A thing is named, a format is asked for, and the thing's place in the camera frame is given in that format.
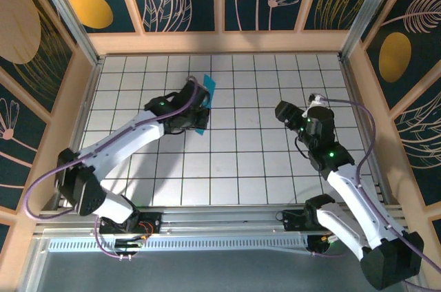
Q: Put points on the blue paper sheet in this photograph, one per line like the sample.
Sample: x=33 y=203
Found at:
x=209 y=82

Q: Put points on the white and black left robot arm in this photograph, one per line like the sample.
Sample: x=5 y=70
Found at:
x=120 y=140

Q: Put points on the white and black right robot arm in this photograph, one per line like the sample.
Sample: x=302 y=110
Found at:
x=358 y=209

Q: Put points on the black right controller box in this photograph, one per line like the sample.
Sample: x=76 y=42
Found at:
x=317 y=242

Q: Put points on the black controller box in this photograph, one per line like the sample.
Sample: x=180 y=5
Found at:
x=317 y=242
x=129 y=245

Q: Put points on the black left controller box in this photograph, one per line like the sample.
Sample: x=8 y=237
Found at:
x=129 y=245

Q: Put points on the aluminium table side rail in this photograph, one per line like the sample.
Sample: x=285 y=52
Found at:
x=356 y=99
x=88 y=99

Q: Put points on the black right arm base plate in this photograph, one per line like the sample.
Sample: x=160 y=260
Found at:
x=293 y=219

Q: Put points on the aluminium frame rail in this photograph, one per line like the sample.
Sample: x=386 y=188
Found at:
x=220 y=219

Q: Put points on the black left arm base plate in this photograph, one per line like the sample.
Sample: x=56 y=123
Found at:
x=155 y=218

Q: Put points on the aluminium corner post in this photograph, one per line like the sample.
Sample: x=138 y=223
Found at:
x=371 y=6
x=68 y=13

